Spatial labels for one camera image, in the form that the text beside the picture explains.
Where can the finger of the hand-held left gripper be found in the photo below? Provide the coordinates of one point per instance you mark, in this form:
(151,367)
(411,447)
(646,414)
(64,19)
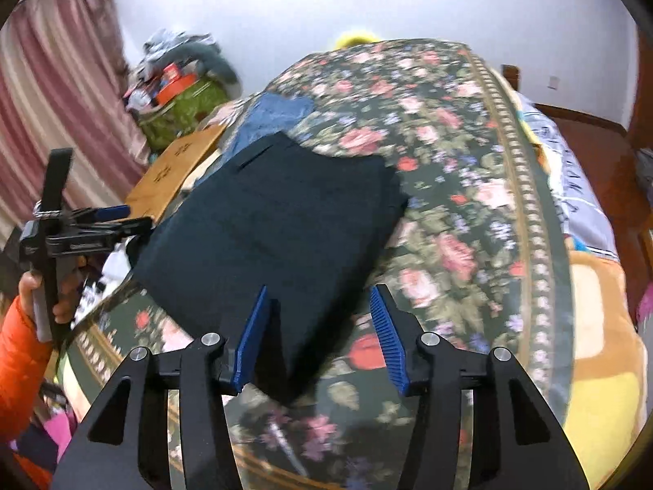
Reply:
(109,211)
(102,237)

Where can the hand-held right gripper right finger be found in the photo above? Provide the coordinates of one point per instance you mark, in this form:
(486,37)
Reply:
(387,342)

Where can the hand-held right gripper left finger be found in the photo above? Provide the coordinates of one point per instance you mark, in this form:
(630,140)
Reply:
(250,347)

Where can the black pants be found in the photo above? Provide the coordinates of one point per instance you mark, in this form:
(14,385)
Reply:
(275,245)

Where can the person's left hand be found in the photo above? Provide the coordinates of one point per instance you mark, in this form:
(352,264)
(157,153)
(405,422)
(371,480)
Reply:
(69,296)

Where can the pile of white packets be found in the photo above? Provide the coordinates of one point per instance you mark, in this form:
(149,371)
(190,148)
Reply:
(104,286)

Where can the wooden lap table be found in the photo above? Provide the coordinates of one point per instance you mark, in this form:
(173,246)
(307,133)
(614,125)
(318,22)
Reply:
(173,168)

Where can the striped pink curtain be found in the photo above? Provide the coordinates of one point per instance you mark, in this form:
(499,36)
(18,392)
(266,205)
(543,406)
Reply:
(56,112)

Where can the green storage bag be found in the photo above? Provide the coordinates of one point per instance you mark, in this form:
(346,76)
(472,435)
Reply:
(178,117)

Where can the orange box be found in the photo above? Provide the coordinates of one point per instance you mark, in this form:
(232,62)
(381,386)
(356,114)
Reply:
(176,88)

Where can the floral blanket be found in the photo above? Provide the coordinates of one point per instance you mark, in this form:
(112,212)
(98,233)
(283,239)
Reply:
(449,214)

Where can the pile of clothes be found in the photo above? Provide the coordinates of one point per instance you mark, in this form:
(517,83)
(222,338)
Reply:
(173,43)

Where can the pink cloth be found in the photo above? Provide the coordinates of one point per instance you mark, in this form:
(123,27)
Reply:
(58,428)

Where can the grey curved pillow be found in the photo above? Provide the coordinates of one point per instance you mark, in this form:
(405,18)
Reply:
(219,61)

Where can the blue jeans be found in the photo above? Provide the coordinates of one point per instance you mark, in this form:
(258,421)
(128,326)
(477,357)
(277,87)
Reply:
(270,117)

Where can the yellow plush blanket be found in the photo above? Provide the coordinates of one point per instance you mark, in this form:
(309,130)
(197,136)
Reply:
(607,357)

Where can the white printed bed sheet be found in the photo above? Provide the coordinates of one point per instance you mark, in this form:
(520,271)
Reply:
(576,183)

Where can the yellow foam headboard pad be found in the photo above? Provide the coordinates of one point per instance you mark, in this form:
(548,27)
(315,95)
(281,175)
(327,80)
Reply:
(357,40)

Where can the brown wooden door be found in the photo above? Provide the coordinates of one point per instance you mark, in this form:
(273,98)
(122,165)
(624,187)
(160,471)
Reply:
(644,87)

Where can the wooden bed post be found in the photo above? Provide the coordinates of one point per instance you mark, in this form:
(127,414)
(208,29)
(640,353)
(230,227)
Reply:
(510,77)

